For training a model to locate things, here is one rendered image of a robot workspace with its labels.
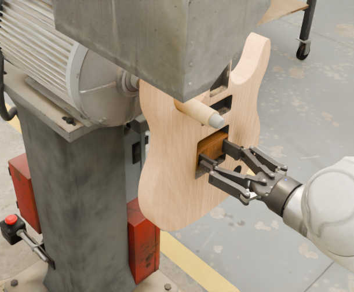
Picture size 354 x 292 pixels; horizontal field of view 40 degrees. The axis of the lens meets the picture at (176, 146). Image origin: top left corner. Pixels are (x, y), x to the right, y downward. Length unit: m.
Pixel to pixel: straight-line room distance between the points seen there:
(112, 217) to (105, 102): 0.56
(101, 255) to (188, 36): 1.03
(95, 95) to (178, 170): 0.22
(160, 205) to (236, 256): 1.31
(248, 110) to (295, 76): 2.57
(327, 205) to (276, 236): 1.71
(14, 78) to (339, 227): 0.87
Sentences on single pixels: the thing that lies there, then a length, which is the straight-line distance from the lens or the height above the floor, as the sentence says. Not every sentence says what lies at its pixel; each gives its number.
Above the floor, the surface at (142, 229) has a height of 0.58.
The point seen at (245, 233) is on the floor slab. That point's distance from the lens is 2.37.
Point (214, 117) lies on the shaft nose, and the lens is 0.85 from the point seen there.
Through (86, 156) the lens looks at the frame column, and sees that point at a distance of 1.25.
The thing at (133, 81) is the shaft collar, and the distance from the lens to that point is 0.96.
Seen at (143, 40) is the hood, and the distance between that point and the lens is 0.67.
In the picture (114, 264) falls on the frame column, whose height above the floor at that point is 0.47.
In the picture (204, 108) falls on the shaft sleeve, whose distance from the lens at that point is 0.86.
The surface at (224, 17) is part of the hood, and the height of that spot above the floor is 1.49.
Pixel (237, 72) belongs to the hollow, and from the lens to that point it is 1.04.
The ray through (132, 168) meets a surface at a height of 0.79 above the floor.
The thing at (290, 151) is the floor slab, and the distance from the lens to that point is 2.89.
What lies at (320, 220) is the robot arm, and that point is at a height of 1.26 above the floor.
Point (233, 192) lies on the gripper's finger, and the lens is 0.94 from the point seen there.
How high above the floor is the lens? 1.74
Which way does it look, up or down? 38 degrees down
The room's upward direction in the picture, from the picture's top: 3 degrees clockwise
